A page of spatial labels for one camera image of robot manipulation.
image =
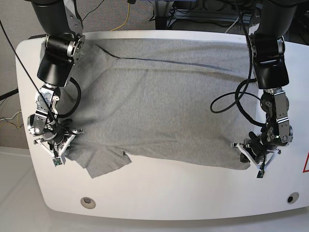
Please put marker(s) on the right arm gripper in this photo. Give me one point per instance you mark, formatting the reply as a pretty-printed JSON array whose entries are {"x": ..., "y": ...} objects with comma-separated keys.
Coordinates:
[{"x": 58, "y": 146}]

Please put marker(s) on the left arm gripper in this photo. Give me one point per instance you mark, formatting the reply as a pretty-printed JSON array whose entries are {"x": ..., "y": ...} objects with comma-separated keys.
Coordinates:
[{"x": 256, "y": 153}]

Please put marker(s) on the grey T-shirt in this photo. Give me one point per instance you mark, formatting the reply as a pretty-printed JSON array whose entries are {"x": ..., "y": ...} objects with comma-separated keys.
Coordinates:
[{"x": 158, "y": 99}]

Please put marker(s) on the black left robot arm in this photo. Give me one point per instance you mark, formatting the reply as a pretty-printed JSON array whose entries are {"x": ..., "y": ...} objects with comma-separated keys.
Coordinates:
[{"x": 266, "y": 49}]

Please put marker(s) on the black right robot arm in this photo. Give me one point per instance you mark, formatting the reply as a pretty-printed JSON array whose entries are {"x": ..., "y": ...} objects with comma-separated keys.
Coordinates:
[{"x": 61, "y": 49}]

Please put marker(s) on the red triangle warning sticker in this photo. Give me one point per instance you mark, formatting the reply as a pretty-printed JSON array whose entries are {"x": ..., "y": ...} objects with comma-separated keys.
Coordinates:
[{"x": 306, "y": 166}]

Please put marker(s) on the black rod at left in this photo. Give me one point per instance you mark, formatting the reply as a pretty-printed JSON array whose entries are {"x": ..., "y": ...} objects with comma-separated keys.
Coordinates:
[{"x": 8, "y": 94}]

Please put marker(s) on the black bar behind table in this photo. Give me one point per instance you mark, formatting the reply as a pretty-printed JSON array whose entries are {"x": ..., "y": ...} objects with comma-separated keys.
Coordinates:
[{"x": 37, "y": 36}]

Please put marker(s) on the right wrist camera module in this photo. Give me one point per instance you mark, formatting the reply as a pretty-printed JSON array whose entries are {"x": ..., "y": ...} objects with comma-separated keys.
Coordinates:
[{"x": 57, "y": 161}]

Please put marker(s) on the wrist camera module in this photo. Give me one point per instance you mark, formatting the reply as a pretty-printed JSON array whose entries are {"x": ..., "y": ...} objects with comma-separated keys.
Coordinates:
[
  {"x": 57, "y": 161},
  {"x": 260, "y": 174}
]

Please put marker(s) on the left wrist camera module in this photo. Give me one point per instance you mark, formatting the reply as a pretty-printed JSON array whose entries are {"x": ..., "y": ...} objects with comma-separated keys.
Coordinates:
[{"x": 260, "y": 174}]

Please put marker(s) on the right table cable grommet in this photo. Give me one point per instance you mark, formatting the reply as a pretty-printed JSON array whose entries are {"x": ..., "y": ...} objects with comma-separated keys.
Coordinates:
[{"x": 292, "y": 198}]

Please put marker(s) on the table cable grommet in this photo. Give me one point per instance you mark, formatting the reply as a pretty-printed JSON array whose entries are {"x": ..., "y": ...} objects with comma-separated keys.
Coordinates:
[
  {"x": 88, "y": 203},
  {"x": 292, "y": 198}
]

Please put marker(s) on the left table cable grommet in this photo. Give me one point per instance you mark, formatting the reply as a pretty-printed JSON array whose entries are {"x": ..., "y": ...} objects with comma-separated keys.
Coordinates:
[{"x": 88, "y": 203}]

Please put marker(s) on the aluminium frame rail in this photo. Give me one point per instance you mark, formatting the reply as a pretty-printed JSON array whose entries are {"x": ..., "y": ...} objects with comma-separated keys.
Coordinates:
[{"x": 216, "y": 18}]

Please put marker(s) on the black table leg post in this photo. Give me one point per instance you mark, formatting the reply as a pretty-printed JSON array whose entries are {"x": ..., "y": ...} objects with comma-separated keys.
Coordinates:
[{"x": 160, "y": 13}]

